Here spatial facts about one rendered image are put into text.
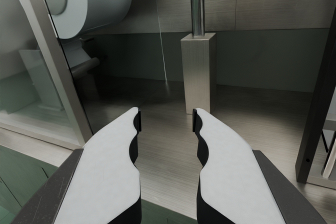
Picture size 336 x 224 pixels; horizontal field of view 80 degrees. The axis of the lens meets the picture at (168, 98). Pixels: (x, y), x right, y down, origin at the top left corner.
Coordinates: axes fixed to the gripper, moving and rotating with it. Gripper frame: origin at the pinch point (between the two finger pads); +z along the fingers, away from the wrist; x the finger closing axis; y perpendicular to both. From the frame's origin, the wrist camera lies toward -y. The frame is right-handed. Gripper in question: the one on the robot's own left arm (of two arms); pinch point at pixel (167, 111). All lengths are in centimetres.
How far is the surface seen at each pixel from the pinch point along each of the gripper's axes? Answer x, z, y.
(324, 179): 34.0, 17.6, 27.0
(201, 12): 11, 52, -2
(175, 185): 3.2, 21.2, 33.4
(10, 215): -109, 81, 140
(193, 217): 6.3, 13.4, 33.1
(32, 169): -49, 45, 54
